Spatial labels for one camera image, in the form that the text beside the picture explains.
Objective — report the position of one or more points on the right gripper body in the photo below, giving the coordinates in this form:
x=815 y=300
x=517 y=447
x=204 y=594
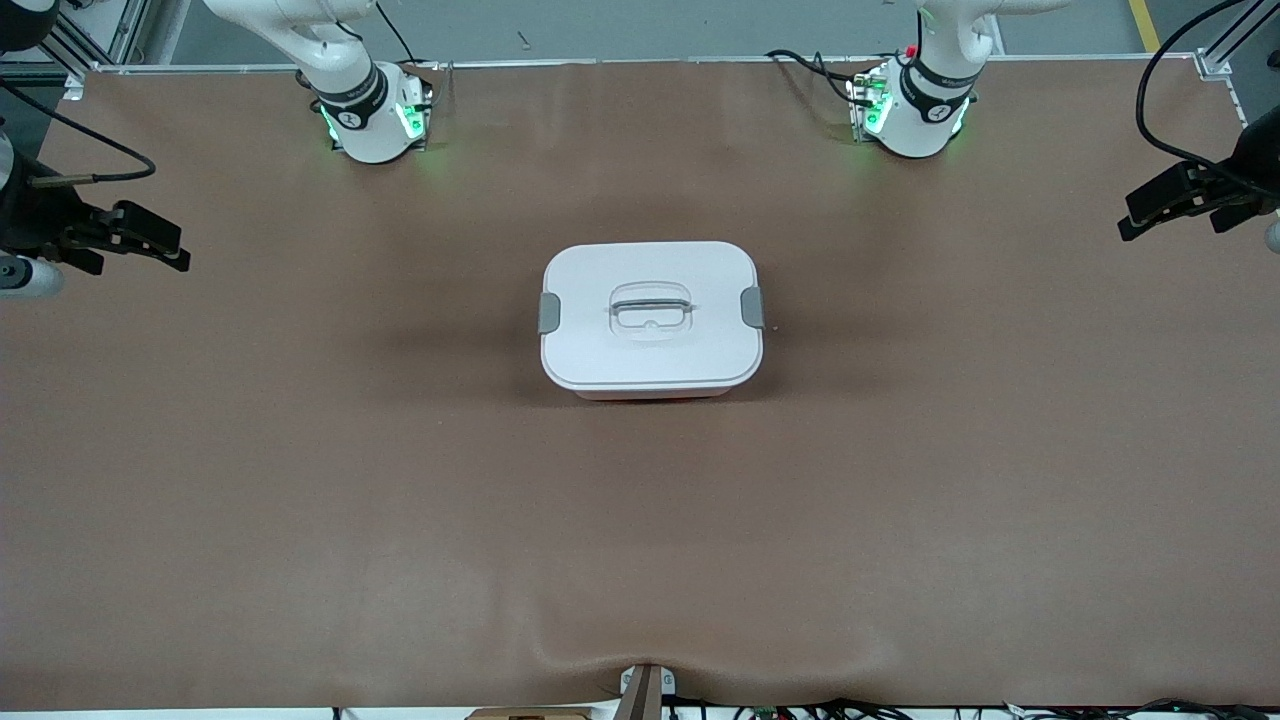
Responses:
x=30 y=215

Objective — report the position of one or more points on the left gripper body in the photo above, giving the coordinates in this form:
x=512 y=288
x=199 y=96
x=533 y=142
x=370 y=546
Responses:
x=1254 y=163

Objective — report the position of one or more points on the white box lid grey clips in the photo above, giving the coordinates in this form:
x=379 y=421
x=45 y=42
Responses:
x=600 y=350

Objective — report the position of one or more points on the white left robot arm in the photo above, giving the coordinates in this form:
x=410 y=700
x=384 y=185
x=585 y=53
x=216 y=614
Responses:
x=915 y=110

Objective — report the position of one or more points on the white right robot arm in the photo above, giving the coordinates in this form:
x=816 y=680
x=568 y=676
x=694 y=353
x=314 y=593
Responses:
x=350 y=100

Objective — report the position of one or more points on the pink plastic storage box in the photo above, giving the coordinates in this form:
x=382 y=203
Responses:
x=650 y=396

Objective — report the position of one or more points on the brown wooden board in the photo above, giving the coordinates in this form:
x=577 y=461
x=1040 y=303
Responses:
x=530 y=715

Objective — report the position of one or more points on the aluminium frame profile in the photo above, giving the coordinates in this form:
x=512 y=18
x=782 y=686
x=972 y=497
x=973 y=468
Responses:
x=72 y=84
x=1235 y=40

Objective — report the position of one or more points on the metal clamp bracket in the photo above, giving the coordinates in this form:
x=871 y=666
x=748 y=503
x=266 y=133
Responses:
x=640 y=695

